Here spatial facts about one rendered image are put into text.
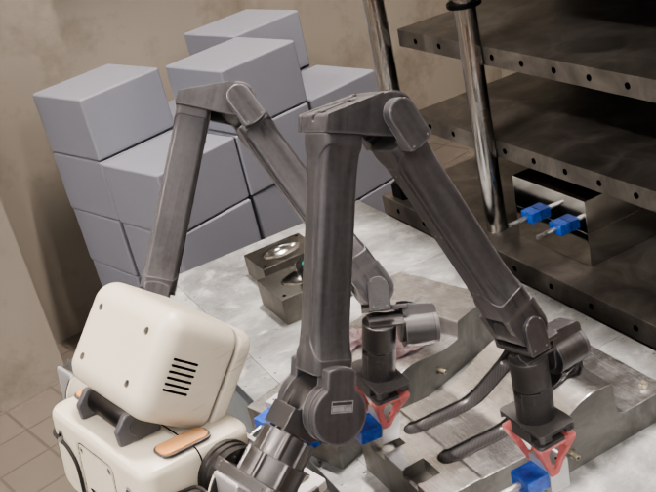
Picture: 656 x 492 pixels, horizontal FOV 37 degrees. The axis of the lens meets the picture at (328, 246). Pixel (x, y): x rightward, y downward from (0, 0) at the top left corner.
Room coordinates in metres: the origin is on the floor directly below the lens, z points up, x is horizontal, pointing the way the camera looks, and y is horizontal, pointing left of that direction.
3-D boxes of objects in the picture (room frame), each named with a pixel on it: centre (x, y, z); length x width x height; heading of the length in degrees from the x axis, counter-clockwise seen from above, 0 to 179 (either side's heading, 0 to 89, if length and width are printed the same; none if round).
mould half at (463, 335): (1.74, -0.04, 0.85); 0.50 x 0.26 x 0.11; 130
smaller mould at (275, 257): (2.37, 0.13, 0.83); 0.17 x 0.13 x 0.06; 113
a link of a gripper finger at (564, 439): (1.17, -0.25, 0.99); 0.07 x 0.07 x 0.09; 23
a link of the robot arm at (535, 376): (1.19, -0.25, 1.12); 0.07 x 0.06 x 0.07; 118
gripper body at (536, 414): (1.19, -0.25, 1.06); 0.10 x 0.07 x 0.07; 23
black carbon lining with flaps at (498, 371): (1.44, -0.24, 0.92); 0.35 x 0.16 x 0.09; 113
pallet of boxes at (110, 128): (3.82, 0.32, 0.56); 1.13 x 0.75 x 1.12; 129
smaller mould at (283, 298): (2.17, 0.08, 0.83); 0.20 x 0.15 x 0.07; 113
